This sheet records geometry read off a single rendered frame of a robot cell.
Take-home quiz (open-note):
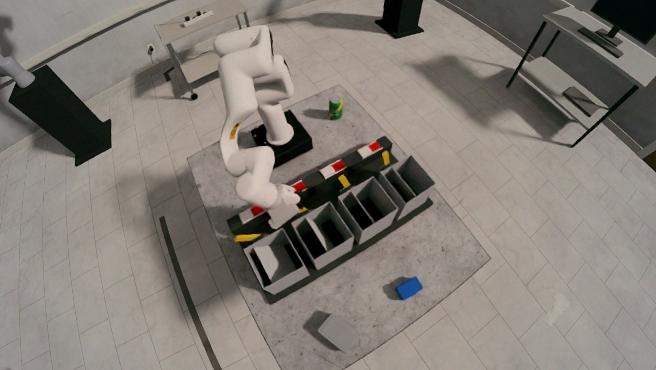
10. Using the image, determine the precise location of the green drink can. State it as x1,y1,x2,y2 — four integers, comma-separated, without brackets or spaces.
329,95,343,120

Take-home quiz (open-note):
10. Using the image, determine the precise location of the blue plastic box with latch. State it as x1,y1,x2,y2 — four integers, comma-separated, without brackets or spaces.
395,276,423,301

